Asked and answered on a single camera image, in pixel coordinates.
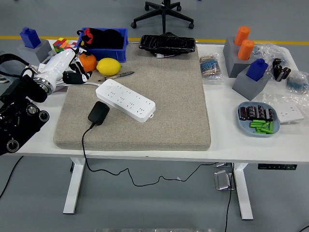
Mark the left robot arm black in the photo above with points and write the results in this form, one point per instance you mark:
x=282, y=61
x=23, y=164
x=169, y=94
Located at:
x=21, y=116

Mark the white wall socket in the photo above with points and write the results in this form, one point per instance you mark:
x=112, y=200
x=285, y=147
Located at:
x=289, y=113

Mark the white table leg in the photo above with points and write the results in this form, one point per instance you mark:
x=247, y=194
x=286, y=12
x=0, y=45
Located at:
x=243, y=193
x=73, y=188

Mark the large metal pedal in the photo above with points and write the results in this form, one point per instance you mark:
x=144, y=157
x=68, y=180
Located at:
x=223, y=181

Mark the yellow lemon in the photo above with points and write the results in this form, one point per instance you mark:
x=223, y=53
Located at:
x=108, y=66

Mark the large clear bag blue parts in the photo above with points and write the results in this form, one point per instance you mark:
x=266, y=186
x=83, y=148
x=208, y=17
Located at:
x=268, y=52

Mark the blue-grey plate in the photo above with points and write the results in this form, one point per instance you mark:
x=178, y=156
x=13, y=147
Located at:
x=243, y=128

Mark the blue bottle-shaped block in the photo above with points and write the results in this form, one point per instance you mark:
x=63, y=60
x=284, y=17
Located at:
x=30, y=37
x=257, y=70

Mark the orange cylinder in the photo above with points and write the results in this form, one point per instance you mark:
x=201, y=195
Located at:
x=242, y=35
x=245, y=49

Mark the orange fruit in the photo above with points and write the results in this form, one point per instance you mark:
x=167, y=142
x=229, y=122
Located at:
x=89, y=62

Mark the bagged black capacitors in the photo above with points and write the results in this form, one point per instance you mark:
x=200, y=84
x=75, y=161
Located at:
x=280, y=70

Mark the white printed packet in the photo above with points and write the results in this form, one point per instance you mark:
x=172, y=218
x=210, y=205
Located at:
x=164, y=55

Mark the multicoloured puzzle cube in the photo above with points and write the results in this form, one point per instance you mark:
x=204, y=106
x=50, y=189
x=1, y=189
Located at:
x=60, y=44

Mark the clear socket bag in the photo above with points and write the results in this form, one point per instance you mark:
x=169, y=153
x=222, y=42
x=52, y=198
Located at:
x=275, y=99

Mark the black plastic tray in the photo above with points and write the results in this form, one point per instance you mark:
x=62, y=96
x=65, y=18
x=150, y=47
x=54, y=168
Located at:
x=166, y=43

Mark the white power strip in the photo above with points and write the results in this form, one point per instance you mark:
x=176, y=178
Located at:
x=125, y=100

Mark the clear bag of resistors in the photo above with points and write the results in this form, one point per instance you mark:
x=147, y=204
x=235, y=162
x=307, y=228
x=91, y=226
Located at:
x=210, y=67

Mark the grey-brown mat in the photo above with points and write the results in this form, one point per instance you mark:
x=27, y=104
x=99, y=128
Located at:
x=169, y=108

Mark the small clear bag blue parts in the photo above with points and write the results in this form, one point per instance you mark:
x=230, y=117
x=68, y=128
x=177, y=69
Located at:
x=298, y=83

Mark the blue plastic bin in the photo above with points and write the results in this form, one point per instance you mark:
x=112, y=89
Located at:
x=108, y=54

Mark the black silver pen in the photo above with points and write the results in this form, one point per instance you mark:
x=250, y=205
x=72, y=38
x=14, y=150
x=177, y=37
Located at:
x=120, y=75

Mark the grey two-hole holder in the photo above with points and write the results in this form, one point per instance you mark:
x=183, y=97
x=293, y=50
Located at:
x=231, y=60

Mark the green battery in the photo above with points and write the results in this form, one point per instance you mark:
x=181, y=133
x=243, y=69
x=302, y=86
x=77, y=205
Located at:
x=264, y=129
x=271, y=126
x=265, y=125
x=256, y=124
x=258, y=121

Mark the black office chair base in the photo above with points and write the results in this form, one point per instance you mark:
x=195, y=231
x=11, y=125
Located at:
x=164, y=13

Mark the black table control panel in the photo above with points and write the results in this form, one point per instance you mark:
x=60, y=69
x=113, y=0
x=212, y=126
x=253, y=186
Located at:
x=277, y=166

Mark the black capacitor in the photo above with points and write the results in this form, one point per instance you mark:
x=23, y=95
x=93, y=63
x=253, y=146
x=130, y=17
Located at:
x=251, y=112
x=261, y=111
x=243, y=113
x=269, y=114

